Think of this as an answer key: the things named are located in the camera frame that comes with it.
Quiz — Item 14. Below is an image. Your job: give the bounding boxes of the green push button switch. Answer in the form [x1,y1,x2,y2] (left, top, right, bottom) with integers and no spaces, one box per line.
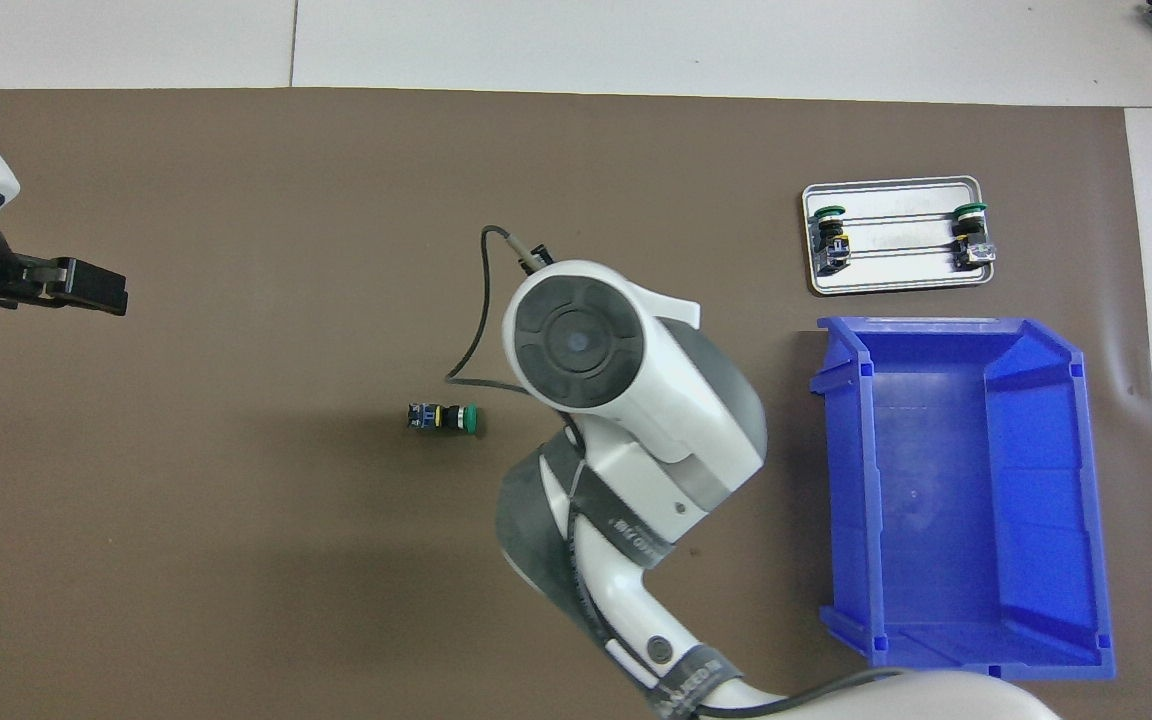
[951,202,997,271]
[811,203,853,276]
[406,402,483,437]

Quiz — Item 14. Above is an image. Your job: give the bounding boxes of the blue plastic storage bin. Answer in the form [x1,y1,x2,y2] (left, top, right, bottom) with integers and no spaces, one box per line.
[808,315,1117,683]

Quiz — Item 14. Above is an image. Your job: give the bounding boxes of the brown table mat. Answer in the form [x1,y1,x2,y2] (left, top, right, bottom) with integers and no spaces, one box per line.
[0,88,1152,720]

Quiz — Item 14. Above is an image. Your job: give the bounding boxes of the grey metal tray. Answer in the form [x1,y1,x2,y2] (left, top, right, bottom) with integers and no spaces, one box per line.
[801,176,997,297]

